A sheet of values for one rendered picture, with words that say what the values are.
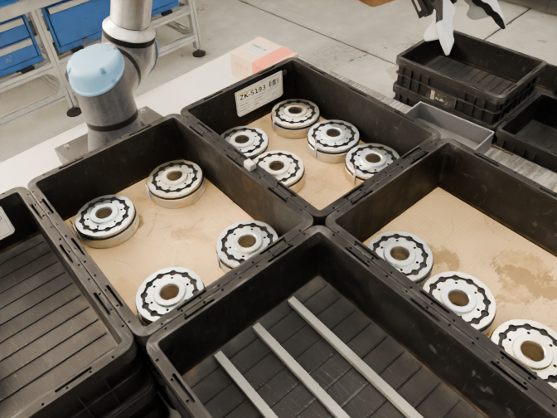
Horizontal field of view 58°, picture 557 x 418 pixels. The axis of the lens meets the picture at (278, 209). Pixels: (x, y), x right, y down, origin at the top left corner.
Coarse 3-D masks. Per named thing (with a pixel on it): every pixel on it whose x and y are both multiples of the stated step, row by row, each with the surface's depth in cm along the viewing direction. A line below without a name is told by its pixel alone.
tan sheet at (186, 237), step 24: (120, 192) 96; (144, 192) 96; (216, 192) 94; (72, 216) 92; (144, 216) 91; (168, 216) 91; (192, 216) 90; (216, 216) 90; (240, 216) 90; (144, 240) 87; (168, 240) 87; (192, 240) 86; (216, 240) 86; (96, 264) 84; (120, 264) 83; (144, 264) 83; (168, 264) 83; (192, 264) 83; (216, 264) 82; (120, 288) 80
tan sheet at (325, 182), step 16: (272, 144) 104; (288, 144) 103; (304, 144) 103; (304, 160) 100; (320, 176) 96; (336, 176) 96; (304, 192) 93; (320, 192) 93; (336, 192) 93; (320, 208) 90
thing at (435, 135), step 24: (264, 72) 105; (312, 72) 105; (216, 96) 100; (360, 96) 97; (192, 120) 94; (408, 120) 90; (384, 168) 82; (288, 192) 79; (360, 192) 78; (312, 216) 75
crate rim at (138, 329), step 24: (168, 120) 95; (120, 144) 91; (216, 144) 88; (240, 168) 83; (48, 216) 78; (72, 240) 76; (288, 240) 72; (240, 264) 69; (216, 288) 66; (120, 312) 65; (168, 312) 64; (144, 336) 62
